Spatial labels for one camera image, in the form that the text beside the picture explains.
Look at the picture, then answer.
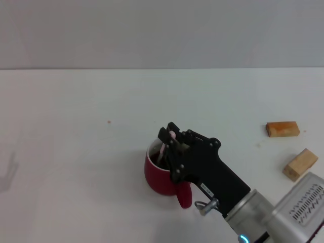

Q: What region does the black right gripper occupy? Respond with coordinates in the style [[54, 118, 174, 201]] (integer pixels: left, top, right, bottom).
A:
[[158, 121, 251, 218]]

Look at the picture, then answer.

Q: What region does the pink handled metal spoon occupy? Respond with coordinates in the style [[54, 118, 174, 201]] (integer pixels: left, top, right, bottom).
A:
[[157, 131, 177, 164]]

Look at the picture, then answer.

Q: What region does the red ceramic cup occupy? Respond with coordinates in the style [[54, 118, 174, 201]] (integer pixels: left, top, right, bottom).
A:
[[144, 138, 193, 210]]

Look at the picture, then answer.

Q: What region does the light wooden block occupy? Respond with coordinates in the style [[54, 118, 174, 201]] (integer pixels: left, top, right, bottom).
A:
[[282, 148, 319, 182]]

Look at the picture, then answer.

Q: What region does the dark coffee liquid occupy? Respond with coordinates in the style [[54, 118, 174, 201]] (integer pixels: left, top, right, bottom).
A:
[[149, 149, 167, 170]]

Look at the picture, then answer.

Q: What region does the dark orange wooden block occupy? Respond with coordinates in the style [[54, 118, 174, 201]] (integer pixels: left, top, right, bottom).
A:
[[265, 121, 300, 138]]

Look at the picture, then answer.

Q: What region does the silver vented box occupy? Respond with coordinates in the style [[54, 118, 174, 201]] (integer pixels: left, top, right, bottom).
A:
[[274, 172, 324, 228]]

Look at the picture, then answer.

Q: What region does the silver cable connector plug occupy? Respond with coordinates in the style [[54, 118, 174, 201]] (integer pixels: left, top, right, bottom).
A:
[[194, 198, 220, 216]]

